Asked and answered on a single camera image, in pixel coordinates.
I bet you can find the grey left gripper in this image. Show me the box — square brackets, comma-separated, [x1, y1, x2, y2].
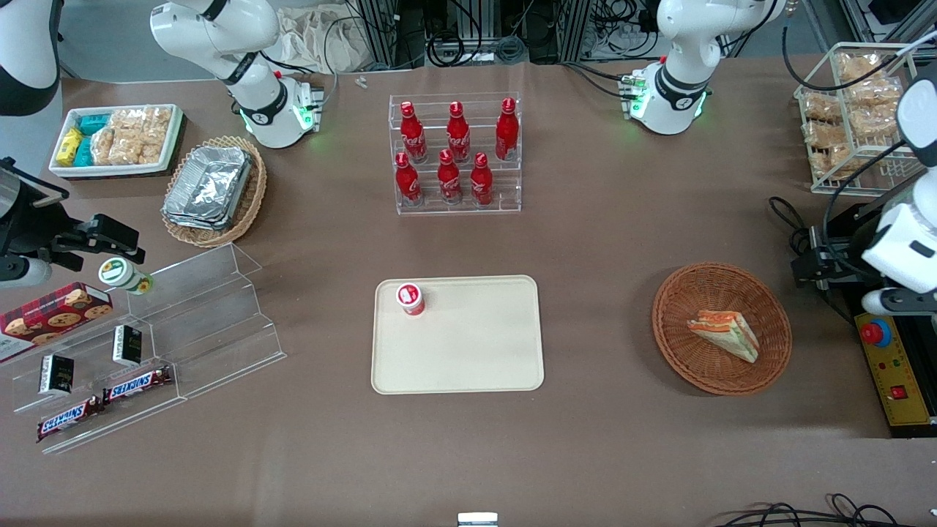
[792, 227, 879, 288]

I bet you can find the beige cloth bag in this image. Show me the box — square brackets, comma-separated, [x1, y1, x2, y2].
[272, 6, 368, 74]

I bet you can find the round wicker basket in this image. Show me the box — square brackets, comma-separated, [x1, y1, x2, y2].
[652, 262, 793, 397]

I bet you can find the black looped table cable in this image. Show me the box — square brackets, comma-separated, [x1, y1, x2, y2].
[769, 195, 810, 250]

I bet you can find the red tartan cookie box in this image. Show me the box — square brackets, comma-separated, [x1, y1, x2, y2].
[0, 282, 114, 365]

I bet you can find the red cola bottle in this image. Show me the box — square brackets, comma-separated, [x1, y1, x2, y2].
[496, 97, 519, 162]
[470, 152, 493, 206]
[400, 101, 428, 163]
[395, 152, 422, 207]
[447, 102, 471, 163]
[438, 149, 463, 205]

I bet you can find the black base cable bundle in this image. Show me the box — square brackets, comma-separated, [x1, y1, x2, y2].
[562, 59, 646, 100]

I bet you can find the white wire rack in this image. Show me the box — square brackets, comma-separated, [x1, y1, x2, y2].
[794, 42, 932, 195]

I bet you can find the oval wicker basket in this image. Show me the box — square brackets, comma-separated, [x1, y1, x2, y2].
[160, 135, 267, 249]

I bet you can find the aluminium foil container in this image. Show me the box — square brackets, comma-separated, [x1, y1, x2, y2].
[163, 209, 239, 232]
[164, 146, 253, 220]

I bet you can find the clear acrylic stepped shelf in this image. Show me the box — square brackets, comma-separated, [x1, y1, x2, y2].
[11, 243, 288, 456]

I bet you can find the yellow black emergency stop box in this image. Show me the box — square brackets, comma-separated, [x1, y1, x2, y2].
[842, 311, 937, 438]

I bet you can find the triangle sandwich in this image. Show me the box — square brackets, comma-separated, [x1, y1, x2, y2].
[686, 310, 760, 364]

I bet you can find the red yogurt cup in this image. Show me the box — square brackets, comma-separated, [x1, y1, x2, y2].
[396, 283, 427, 316]

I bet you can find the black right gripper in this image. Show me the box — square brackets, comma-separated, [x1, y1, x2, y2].
[0, 157, 145, 270]

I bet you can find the green sunflower yogurt cup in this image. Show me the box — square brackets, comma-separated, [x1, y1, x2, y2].
[99, 258, 154, 296]

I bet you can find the clear rice cracker bag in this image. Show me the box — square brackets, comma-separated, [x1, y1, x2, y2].
[842, 79, 906, 112]
[803, 121, 850, 152]
[139, 107, 172, 165]
[837, 53, 891, 83]
[849, 108, 908, 141]
[91, 126, 117, 167]
[803, 91, 844, 122]
[110, 109, 144, 166]
[811, 146, 859, 181]

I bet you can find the beige plastic tray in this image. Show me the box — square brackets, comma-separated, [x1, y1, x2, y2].
[370, 275, 545, 395]

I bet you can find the white rectangular snack tray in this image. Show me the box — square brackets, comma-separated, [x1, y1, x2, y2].
[48, 104, 184, 179]

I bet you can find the clear acrylic bottle rack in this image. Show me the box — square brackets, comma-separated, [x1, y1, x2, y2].
[388, 92, 523, 215]

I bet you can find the Snickers chocolate bar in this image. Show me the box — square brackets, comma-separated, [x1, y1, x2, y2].
[102, 365, 173, 405]
[37, 397, 101, 442]

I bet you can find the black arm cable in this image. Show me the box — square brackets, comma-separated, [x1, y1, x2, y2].
[820, 139, 925, 258]
[781, 20, 919, 93]

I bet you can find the black floor cable bundle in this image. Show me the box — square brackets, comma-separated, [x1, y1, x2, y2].
[714, 493, 901, 527]

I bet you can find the small black snack box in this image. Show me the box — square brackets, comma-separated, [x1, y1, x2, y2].
[39, 354, 75, 397]
[113, 326, 143, 367]

